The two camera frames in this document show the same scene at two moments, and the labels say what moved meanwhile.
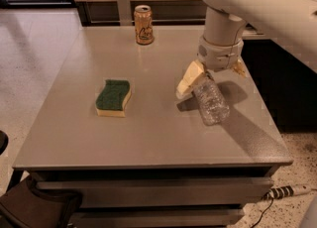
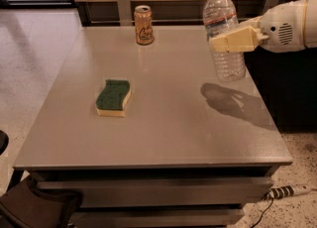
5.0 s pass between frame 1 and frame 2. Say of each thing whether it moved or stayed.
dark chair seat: stayed
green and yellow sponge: stayed
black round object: stayed
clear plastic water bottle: moved
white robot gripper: moved
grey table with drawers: stayed
